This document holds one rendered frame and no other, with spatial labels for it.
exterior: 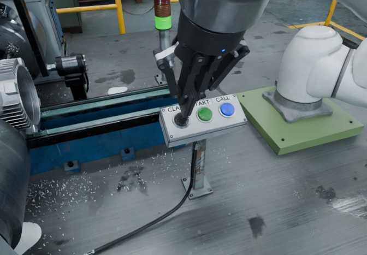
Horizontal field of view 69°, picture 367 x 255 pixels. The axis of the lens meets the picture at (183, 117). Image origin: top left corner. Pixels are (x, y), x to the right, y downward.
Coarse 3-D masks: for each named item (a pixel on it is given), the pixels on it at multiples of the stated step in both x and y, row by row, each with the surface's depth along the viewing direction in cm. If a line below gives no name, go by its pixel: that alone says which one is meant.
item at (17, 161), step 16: (0, 128) 45; (0, 144) 43; (16, 144) 47; (0, 160) 41; (16, 160) 45; (0, 176) 39; (16, 176) 43; (0, 192) 38; (16, 192) 42; (0, 208) 37; (16, 208) 40; (0, 224) 37; (16, 224) 41; (16, 240) 43
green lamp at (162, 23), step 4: (156, 20) 96; (160, 20) 96; (164, 20) 96; (168, 20) 96; (156, 24) 97; (160, 24) 96; (164, 24) 96; (168, 24) 97; (160, 28) 97; (164, 28) 97
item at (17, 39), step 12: (0, 0) 82; (0, 12) 75; (12, 12) 79; (0, 24) 75; (12, 24) 76; (36, 24) 87; (0, 36) 76; (12, 36) 77; (24, 36) 78; (0, 48) 78; (12, 48) 77; (24, 48) 80; (24, 60) 82; (36, 72) 86
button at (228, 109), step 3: (222, 105) 55; (225, 105) 55; (228, 105) 55; (231, 105) 55; (222, 108) 54; (225, 108) 54; (228, 108) 55; (231, 108) 55; (222, 111) 54; (225, 111) 54; (228, 111) 54; (231, 111) 54; (225, 114) 54; (228, 114) 54; (231, 114) 54
